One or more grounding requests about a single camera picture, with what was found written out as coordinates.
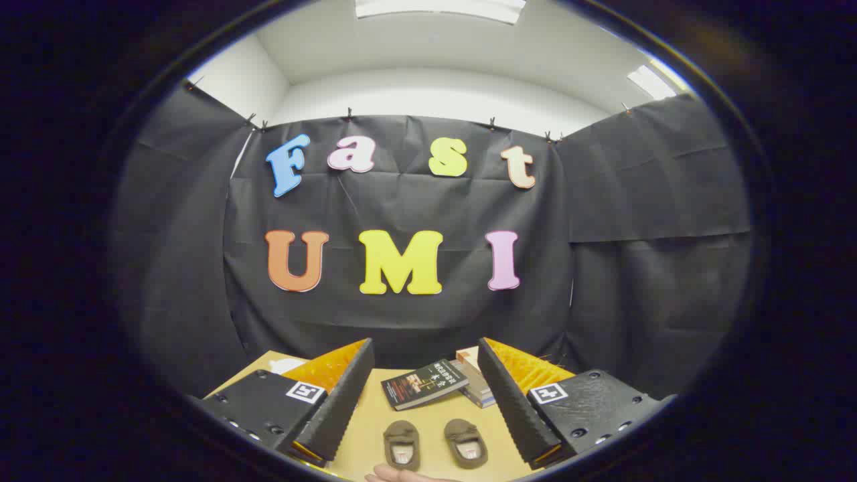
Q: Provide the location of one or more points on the white plush toy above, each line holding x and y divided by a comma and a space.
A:
286, 365

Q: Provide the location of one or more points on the blue cover book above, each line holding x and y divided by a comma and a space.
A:
485, 400

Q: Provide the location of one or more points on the tan paperback book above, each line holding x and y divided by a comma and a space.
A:
467, 358

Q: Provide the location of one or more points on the ceiling light panel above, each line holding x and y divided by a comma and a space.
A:
651, 83
438, 8

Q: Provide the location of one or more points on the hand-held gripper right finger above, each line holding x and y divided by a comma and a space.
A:
509, 402

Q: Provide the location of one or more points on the brown fuzzy shoe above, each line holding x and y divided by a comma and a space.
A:
402, 436
465, 435

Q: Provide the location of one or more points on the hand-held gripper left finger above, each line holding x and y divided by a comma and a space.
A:
345, 402

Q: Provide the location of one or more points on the black cover book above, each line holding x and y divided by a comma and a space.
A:
423, 385

